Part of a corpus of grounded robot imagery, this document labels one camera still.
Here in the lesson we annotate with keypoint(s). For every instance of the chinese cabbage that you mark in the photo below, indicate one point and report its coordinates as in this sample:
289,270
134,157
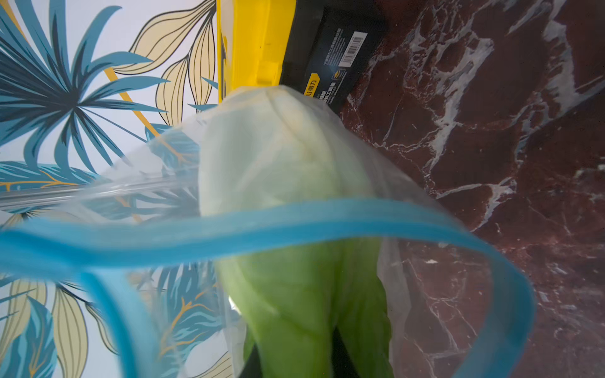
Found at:
310,296

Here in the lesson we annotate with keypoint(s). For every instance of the yellow black toolbox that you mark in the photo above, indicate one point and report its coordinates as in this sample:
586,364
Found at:
318,48

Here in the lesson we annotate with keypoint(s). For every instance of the clear zipper bag blue seal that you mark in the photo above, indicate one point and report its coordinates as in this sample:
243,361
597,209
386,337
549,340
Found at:
259,238

